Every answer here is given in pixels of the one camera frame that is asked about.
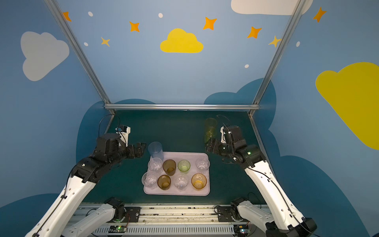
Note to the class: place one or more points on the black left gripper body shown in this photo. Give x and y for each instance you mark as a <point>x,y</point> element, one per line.
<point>132,149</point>

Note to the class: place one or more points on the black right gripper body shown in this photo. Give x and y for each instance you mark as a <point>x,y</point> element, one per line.
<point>217,146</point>

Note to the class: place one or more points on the tall green yellow glass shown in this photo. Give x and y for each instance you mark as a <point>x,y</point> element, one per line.
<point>209,129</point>

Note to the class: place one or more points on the clear smooth glass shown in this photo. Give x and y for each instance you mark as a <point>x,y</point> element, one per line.
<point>202,164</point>

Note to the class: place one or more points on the frosted blue tall cup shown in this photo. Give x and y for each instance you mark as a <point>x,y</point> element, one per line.
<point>156,150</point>

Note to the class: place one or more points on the clear faceted glass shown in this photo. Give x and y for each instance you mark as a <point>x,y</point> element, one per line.
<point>181,182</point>
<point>149,180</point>
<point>155,165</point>

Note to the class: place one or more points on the yellow amber smooth glass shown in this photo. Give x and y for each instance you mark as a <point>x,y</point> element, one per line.
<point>199,181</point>

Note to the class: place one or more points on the pale green small glass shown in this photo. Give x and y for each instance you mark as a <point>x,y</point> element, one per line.
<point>184,166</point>

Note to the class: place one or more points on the lilac plastic tray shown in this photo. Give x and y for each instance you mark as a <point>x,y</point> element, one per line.
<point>190,190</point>

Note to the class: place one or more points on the dark amber dimpled glass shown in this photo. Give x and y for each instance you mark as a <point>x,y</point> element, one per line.
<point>164,182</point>
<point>169,167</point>

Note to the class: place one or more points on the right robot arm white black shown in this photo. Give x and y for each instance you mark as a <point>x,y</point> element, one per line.
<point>283,219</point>

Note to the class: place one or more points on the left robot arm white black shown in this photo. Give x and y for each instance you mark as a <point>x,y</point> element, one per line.
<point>54,222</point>

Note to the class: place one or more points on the left green circuit board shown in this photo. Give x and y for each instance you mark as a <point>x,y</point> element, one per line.
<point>117,229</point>

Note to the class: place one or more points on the green circuit board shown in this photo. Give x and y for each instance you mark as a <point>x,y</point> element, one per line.
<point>117,229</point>
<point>241,230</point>

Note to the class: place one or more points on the right green circuit board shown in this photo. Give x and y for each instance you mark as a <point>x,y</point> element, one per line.
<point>241,230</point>

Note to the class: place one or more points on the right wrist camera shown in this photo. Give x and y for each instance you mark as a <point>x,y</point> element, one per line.
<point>225,132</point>

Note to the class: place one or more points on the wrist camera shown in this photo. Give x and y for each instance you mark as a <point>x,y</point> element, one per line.
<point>225,132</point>
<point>123,131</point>

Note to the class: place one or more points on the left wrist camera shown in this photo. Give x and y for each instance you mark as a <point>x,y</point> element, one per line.
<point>123,131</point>

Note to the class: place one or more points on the aluminium frame horizontal bar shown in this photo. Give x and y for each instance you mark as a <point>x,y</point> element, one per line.
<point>180,107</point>

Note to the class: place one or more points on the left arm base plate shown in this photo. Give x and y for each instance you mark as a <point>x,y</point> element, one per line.
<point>129,214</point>

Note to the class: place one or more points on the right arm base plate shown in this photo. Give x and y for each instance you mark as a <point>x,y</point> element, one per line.
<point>225,213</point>

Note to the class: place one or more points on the aluminium rail front base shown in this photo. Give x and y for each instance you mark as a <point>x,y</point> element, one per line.
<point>171,219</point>

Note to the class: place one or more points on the aluminium frame right post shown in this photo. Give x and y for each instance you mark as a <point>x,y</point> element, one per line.
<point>287,34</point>

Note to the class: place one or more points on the aluminium frame post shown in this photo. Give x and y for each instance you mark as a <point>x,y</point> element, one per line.
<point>73,41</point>
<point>287,34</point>

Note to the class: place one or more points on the aluminium frame left post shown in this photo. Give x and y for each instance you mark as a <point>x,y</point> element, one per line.
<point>73,41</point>

